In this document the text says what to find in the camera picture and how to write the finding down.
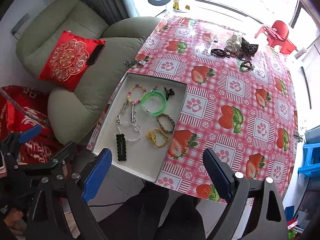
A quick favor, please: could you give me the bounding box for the white polka dot scrunchie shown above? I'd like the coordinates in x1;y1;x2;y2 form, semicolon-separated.
224;34;242;54

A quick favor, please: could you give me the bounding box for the pink yellow beaded bracelet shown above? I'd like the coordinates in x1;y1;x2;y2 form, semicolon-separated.
126;83;147;105

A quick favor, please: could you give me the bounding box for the green leather armchair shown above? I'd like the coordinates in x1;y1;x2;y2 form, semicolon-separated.
16;0;160;144

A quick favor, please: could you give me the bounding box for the black claw hair clip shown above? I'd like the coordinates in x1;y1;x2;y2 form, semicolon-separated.
164;87;175;100

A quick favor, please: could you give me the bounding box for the clear crystal bead bracelet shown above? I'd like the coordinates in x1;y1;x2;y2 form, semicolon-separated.
115;115;142;143

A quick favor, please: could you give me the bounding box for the red plastic stool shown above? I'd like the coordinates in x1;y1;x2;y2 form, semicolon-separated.
254;20;297;55

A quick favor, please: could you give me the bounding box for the yellow bow hair tie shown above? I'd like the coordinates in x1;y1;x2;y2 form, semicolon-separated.
145;128;171;149

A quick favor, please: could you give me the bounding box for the silver pendant keychain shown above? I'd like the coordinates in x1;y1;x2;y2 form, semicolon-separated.
151;85;161;92

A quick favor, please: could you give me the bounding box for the black scalloped snap clip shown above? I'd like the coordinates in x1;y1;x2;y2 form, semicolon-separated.
116;134;126;161

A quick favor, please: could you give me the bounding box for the silver alligator hair clip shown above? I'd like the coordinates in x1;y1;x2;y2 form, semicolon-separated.
130;102;136;124

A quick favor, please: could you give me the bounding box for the brown coiled hair tie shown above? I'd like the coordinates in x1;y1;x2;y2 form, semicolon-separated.
239;60;256;73

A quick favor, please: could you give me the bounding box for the white shallow tray box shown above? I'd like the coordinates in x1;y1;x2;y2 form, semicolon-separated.
92;73;187;182

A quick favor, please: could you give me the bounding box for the brown braided hair tie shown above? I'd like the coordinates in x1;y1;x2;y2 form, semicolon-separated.
156;113;176;134

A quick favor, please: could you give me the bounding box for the dark patterned scrunchie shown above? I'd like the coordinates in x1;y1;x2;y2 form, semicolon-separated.
241;37;259;56

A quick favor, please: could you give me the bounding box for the blue plastic stool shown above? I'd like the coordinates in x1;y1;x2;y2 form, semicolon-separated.
298;142;319;178

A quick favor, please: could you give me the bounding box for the strawberry checkered tablecloth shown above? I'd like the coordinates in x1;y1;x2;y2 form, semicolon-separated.
87;15;299;203

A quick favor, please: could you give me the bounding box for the red embroidered cushion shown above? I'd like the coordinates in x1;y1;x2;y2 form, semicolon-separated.
39;31;106;92

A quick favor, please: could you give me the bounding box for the black smartphone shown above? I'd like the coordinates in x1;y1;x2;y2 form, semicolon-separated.
86;44;105;66

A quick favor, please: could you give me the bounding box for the silver table cloth clip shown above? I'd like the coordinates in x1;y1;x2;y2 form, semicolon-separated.
123;60;146;68

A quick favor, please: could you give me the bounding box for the green plastic bangle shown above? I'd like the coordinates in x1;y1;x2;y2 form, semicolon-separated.
140;91;167;116

